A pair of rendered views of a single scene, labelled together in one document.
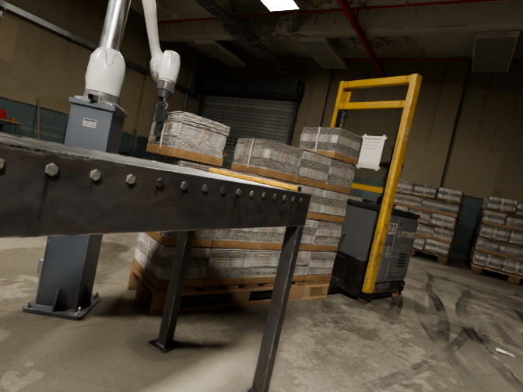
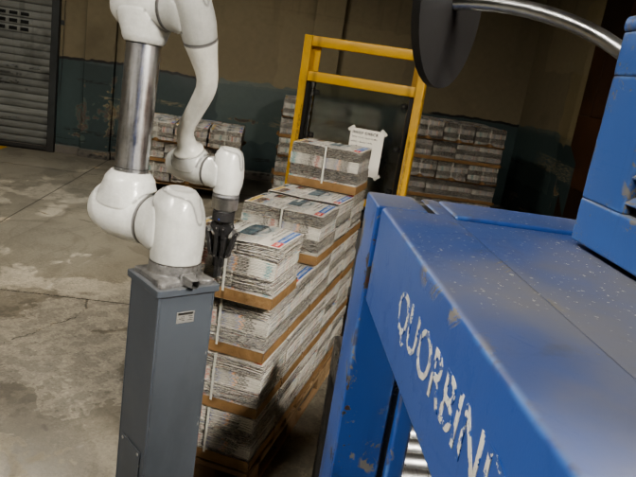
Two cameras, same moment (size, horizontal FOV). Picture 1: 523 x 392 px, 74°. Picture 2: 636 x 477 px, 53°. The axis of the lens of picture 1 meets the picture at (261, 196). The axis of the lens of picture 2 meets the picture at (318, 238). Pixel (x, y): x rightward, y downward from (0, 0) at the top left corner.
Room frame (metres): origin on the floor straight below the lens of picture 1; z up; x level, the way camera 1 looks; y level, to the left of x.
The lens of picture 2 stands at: (-0.05, 1.58, 1.67)
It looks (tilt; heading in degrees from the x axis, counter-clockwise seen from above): 15 degrees down; 324
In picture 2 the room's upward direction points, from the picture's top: 9 degrees clockwise
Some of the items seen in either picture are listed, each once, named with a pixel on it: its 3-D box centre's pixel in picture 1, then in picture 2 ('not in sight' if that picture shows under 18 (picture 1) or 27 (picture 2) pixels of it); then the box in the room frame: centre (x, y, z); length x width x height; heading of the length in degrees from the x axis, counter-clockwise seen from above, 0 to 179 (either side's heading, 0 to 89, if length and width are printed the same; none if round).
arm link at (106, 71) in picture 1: (106, 71); (175, 222); (1.69, 0.85, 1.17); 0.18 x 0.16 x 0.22; 31
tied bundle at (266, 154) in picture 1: (266, 159); (289, 227); (2.37, 0.02, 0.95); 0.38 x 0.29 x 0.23; 40
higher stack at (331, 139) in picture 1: (314, 211); (316, 258); (2.75, -0.44, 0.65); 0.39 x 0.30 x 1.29; 40
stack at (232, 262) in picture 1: (235, 234); (264, 342); (2.28, 0.12, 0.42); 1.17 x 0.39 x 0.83; 130
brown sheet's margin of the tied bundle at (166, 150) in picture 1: (193, 155); (265, 288); (1.87, 0.40, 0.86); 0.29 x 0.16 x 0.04; 130
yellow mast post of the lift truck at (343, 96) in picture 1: (326, 174); (293, 181); (3.28, -0.56, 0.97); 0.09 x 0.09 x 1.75; 40
